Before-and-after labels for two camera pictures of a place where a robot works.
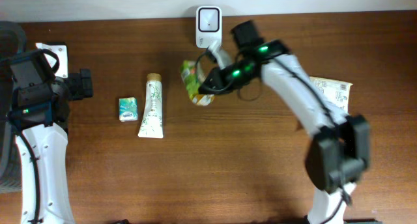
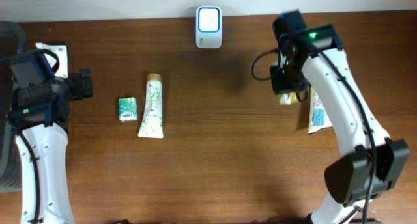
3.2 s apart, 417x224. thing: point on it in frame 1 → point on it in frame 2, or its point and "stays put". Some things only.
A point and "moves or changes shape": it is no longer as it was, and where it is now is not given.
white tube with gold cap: (152, 124) stays put
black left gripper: (82, 84) stays put
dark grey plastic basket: (12, 45) stays put
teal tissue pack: (128, 109) stays put
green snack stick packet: (193, 77) moves or changes shape
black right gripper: (212, 81) → (277, 85)
